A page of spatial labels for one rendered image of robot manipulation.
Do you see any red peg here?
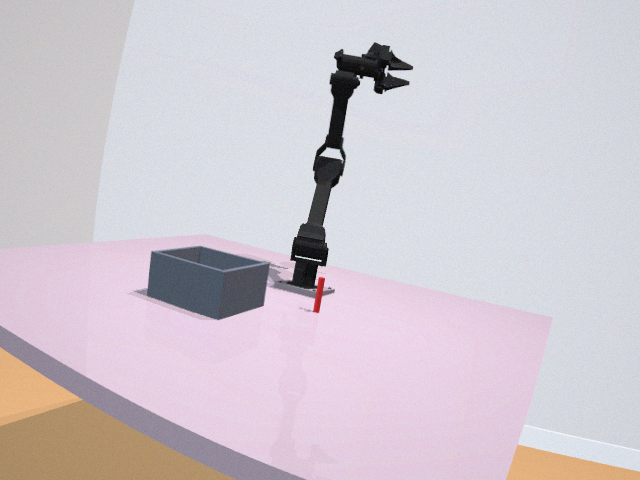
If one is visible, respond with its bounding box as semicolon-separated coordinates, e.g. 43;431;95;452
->
313;277;325;313

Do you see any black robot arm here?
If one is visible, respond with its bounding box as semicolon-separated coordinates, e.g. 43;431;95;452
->
286;49;360;289

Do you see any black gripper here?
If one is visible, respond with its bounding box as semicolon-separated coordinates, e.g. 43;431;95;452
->
356;45;413;94

